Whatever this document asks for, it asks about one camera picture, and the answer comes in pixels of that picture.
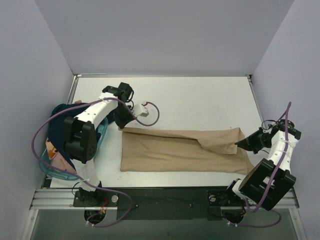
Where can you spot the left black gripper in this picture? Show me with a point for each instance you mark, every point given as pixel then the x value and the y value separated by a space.
pixel 122 117

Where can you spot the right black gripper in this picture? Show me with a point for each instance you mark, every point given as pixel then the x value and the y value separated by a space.
pixel 253 139

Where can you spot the beige t shirt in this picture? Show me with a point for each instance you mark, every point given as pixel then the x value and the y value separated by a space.
pixel 151 150

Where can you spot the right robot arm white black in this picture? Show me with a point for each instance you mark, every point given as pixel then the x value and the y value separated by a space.
pixel 268 182

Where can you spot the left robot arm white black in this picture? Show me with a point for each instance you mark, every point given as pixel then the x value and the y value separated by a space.
pixel 80 136

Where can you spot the navy blue t shirt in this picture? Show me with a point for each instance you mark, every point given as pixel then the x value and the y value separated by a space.
pixel 58 132

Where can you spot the pink patterned t shirt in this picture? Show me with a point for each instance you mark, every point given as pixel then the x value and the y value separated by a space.
pixel 57 155

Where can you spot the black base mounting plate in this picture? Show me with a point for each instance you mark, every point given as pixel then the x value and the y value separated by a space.
pixel 169 203

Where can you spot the teal plastic basket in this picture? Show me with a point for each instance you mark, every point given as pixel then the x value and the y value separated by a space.
pixel 51 156

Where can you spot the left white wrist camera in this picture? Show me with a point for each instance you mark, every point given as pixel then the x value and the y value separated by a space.
pixel 140 110

